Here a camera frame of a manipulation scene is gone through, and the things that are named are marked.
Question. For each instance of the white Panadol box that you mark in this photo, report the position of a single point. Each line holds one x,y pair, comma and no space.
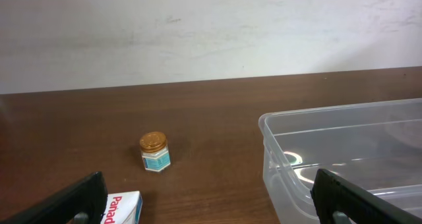
123,208

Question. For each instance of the clear plastic container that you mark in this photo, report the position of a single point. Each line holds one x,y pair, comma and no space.
376,146

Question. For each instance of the small jar gold lid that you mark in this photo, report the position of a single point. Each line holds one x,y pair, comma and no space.
154,151

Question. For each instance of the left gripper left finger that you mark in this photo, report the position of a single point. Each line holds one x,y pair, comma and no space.
85,201

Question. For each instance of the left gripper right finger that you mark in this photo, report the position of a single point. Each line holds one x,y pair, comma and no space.
337,200

